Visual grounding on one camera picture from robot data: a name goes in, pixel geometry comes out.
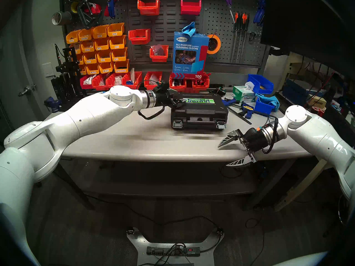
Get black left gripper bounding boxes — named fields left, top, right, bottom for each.
left=157, top=92, right=189, bottom=106

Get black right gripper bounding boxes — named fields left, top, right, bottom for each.
left=218, top=128, right=269, bottom=167

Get black plastic tool box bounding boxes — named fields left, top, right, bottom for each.
left=171, top=92, right=229, bottom=130

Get blue cleaning cloths box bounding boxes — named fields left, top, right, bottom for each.
left=173, top=31, right=210, bottom=81

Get white green tissue box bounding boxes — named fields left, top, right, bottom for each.
left=232, top=82, right=256, bottom=102

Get blue cloth in dispenser box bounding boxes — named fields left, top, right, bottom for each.
left=182, top=22, right=196, bottom=37

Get small cardboard box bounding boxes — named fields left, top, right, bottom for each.
left=308, top=96, right=328, bottom=109

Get black metal tool stand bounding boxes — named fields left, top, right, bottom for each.
left=51, top=45, right=83, bottom=102

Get red parts bin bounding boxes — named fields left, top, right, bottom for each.
left=169, top=74, right=187, bottom=91
left=105, top=73, right=125, bottom=90
left=144, top=71, right=163, bottom=90
left=80, top=75, right=95, bottom=90
left=92, top=74, right=109, bottom=91
left=192, top=73, right=211, bottom=91
left=122, top=71, right=143, bottom=90

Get blue yellow bar clamp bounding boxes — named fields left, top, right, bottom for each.
left=240, top=102, right=277, bottom=119

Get orange plastic bin with bag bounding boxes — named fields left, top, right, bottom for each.
left=150, top=45, right=169, bottom=62

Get small blue plastic bin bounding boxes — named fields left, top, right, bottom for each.
left=254, top=96, right=275, bottom=115

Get blue microfiber cloth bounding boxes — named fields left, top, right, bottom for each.
left=255, top=93, right=280, bottom=112

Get orange tape reel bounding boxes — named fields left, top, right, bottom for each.
left=207, top=34, right=222, bottom=55

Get grey workbench lower shelf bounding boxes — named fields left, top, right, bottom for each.
left=64, top=160, right=278, bottom=202

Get large blue plastic bin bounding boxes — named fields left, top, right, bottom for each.
left=247, top=74, right=274, bottom=94

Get beige side desk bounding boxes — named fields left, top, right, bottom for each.
left=273, top=51, right=355, bottom=212

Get dark blue storage crate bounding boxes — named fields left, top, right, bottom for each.
left=282, top=78, right=310, bottom=102

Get grey pegboard panel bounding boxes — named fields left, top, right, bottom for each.
left=204, top=0, right=271, bottom=66

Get red plastic bin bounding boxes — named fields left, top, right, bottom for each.
left=180, top=0, right=202, bottom=16

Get orange black screwdriver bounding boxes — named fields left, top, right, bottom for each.
left=237, top=13, right=245, bottom=62
left=241, top=13, right=249, bottom=61
left=231, top=12, right=240, bottom=63

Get yellow storage bins rack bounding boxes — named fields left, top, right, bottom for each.
left=60, top=0, right=129, bottom=75

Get black power strip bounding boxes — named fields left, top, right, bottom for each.
left=146, top=247, right=201, bottom=257

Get grey gear puller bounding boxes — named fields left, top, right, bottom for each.
left=76, top=0, right=104, bottom=30

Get small blue vise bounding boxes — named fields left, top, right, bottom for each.
left=44, top=96, right=62, bottom=113

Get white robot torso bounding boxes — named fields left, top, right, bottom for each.
left=273, top=252, right=329, bottom=266

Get grey pipe piece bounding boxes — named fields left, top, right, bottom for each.
left=52, top=11, right=72, bottom=26

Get black monitor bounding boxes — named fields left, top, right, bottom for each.
left=260, top=0, right=355, bottom=77

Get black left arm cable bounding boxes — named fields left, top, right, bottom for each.
left=138, top=106, right=166, bottom=120

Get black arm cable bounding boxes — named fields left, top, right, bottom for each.
left=138, top=106, right=166, bottom=120
left=261, top=117, right=279, bottom=155

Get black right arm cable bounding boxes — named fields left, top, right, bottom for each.
left=261, top=117, right=279, bottom=155

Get large red wall bins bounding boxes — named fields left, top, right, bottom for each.
left=126, top=0, right=206, bottom=64

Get purple handled scissors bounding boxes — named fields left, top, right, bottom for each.
left=221, top=0, right=235, bottom=22

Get blue handled pliers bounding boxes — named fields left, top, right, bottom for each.
left=254, top=0, right=266, bottom=26

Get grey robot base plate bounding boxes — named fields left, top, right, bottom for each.
left=127, top=227, right=224, bottom=266

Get silver door handle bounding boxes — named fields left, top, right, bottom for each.
left=18, top=84, right=37, bottom=97

